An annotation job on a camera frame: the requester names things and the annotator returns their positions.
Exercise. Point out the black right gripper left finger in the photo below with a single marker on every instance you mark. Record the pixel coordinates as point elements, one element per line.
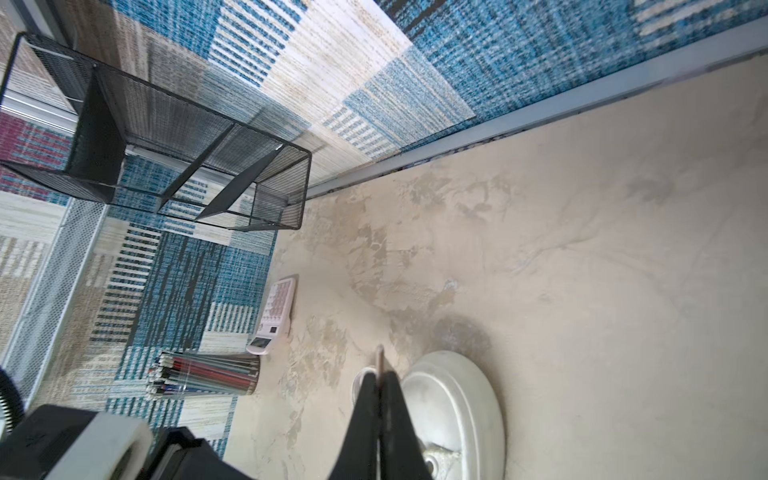
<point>358,455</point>

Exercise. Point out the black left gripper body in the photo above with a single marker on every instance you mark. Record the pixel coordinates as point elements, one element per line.
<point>33,448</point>

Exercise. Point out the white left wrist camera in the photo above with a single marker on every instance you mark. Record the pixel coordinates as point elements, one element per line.
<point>110,447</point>

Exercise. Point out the clear cup of pencils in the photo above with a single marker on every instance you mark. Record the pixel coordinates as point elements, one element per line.
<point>188,374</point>

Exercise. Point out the white sneaker shoe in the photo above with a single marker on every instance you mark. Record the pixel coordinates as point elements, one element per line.
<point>455,414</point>

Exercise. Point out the black mesh shelf rack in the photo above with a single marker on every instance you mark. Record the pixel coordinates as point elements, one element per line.
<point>143,148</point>

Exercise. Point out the white shoelace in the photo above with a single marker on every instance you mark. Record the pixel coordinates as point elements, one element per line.
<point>379,359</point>

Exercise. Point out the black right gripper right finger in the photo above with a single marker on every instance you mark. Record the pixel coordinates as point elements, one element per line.
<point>400,452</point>

